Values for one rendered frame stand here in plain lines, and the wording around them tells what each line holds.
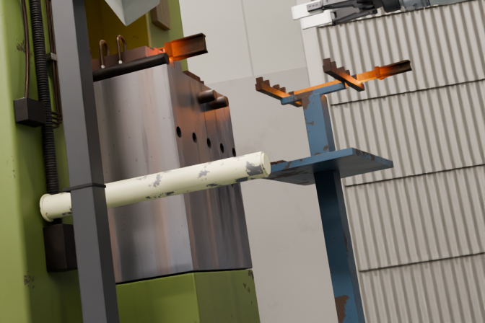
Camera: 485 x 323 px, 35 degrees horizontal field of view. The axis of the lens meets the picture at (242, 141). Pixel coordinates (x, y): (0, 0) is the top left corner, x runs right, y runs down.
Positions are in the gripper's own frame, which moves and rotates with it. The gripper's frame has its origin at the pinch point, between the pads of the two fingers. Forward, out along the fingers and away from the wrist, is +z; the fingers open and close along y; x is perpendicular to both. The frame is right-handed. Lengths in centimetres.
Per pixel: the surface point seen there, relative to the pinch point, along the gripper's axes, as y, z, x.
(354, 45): 244, 27, 66
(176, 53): -0.4, 32.9, -1.0
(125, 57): -12.4, 40.3, -3.1
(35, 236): -40, 49, -43
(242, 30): 236, 86, 88
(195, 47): -0.4, 28.0, -0.6
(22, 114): -44, 48, -21
